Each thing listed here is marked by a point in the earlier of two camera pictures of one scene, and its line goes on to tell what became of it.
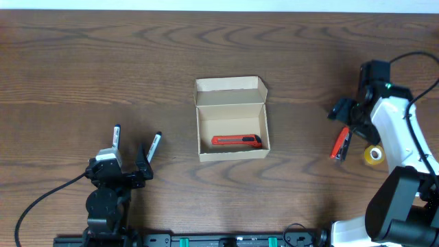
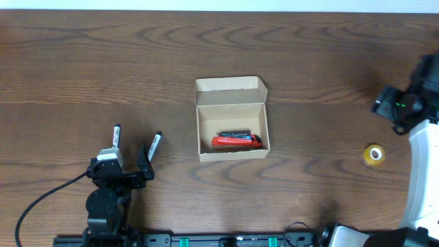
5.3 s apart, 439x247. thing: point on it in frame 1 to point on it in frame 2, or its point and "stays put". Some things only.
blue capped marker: [116, 138] stays put
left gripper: [146, 172] stays put
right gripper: [339, 108] to [385, 105]
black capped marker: [153, 146] stays put
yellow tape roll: [374, 154] stays put
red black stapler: [342, 144] to [232, 138]
